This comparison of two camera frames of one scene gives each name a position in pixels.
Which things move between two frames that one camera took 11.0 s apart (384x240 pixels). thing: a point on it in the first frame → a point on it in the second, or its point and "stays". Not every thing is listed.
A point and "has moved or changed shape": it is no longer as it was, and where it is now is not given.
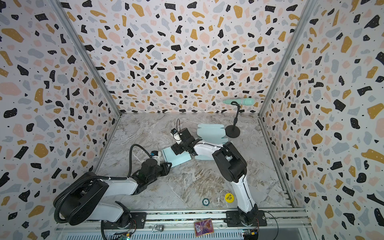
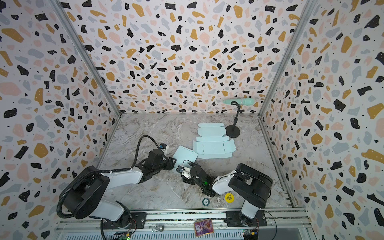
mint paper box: [170, 156] has moved or changed shape
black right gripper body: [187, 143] → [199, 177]
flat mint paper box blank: [212, 133] stays
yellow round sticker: [229, 198] stays
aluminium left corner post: [88, 56] stays
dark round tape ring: [205, 202] stays
